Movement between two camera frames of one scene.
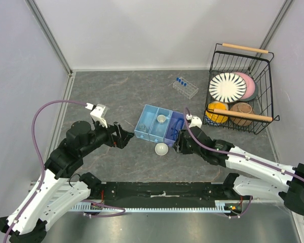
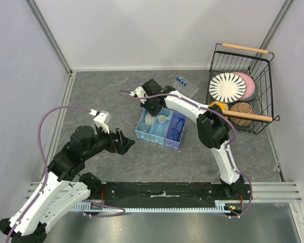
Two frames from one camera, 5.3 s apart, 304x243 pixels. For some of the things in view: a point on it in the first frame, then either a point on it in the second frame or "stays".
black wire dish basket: [239, 96] stays
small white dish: [161, 118] stays
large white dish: [161, 149] to [149, 119]
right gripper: [179, 145] to [153, 113]
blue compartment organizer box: [160, 125] stays
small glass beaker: [142, 127] stays
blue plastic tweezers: [179, 125] stays
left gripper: [122, 137] to [121, 146]
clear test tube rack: [185, 87] stays
